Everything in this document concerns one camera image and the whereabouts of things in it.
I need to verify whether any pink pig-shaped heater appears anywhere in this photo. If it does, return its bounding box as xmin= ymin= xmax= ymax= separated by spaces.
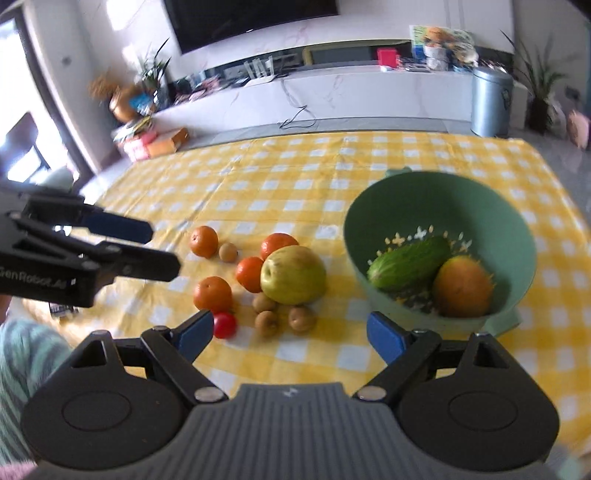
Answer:
xmin=567 ymin=110 xmax=591 ymax=149

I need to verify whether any brown cardboard box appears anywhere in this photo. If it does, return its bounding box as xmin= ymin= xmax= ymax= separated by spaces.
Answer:
xmin=145 ymin=128 xmax=190 ymax=158

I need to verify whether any yellow checkered tablecloth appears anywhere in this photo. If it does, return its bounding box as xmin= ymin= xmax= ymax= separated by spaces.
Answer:
xmin=9 ymin=131 xmax=591 ymax=462

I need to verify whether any golden ornament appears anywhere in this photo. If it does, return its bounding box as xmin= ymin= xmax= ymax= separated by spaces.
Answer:
xmin=90 ymin=74 xmax=141 ymax=124

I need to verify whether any plush toy bouquet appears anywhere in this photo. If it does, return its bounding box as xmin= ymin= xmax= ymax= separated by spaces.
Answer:
xmin=409 ymin=24 xmax=478 ymax=73

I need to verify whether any black television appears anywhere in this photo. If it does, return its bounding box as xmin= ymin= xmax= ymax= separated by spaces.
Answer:
xmin=164 ymin=0 xmax=340 ymax=55

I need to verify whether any tall-leaved potted plant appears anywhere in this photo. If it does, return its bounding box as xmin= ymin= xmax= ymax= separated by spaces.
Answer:
xmin=501 ymin=30 xmax=578 ymax=134

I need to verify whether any dark wooden chair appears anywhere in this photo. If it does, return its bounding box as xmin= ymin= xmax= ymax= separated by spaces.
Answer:
xmin=2 ymin=112 xmax=51 ymax=183

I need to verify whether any orange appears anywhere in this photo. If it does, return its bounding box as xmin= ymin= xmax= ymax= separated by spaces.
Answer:
xmin=189 ymin=225 xmax=219 ymax=259
xmin=235 ymin=256 xmax=265 ymax=294
xmin=193 ymin=276 xmax=234 ymax=313
xmin=260 ymin=233 xmax=300 ymax=261

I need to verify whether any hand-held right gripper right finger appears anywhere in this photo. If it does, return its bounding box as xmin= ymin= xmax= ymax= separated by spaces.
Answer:
xmin=352 ymin=311 xmax=511 ymax=403

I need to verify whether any white marble television cabinet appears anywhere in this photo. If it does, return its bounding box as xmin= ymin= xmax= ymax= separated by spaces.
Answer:
xmin=152 ymin=41 xmax=532 ymax=148

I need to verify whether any grey metal trash can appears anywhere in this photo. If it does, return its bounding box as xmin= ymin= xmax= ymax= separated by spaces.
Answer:
xmin=470 ymin=66 xmax=515 ymax=138

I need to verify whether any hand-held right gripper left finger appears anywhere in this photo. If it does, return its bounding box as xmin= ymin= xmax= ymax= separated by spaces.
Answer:
xmin=69 ymin=310 xmax=229 ymax=404

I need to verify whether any red box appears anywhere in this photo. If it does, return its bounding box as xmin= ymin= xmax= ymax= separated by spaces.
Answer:
xmin=376 ymin=47 xmax=402 ymax=71

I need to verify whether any white router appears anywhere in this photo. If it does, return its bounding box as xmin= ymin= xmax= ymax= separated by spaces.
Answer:
xmin=245 ymin=54 xmax=279 ymax=85

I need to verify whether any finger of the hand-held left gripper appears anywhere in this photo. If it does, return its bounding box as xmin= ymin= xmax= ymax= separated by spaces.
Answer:
xmin=25 ymin=194 xmax=154 ymax=245
xmin=13 ymin=218 xmax=182 ymax=284

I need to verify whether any green round fruit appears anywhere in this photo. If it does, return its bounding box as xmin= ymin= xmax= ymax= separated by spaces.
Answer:
xmin=367 ymin=235 xmax=452 ymax=291

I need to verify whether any shelf clutter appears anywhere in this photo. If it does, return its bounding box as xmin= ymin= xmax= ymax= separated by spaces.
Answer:
xmin=173 ymin=76 xmax=222 ymax=104

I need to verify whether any pink box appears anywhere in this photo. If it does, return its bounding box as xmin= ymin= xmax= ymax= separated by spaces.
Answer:
xmin=117 ymin=131 xmax=158 ymax=162

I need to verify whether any person's striped clothing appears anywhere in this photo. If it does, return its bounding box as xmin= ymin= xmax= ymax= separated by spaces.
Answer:
xmin=0 ymin=318 xmax=77 ymax=467

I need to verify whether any red yellow apple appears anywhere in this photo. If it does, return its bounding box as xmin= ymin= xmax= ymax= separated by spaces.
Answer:
xmin=431 ymin=256 xmax=494 ymax=318

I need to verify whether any green plastic bowl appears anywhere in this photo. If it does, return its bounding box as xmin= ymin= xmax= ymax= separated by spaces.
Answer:
xmin=342 ymin=167 xmax=539 ymax=340

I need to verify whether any green houseplant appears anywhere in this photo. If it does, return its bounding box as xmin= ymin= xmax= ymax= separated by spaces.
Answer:
xmin=135 ymin=39 xmax=174 ymax=114

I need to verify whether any red cherry tomato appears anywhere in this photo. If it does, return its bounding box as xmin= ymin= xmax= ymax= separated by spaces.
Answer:
xmin=212 ymin=312 xmax=238 ymax=340

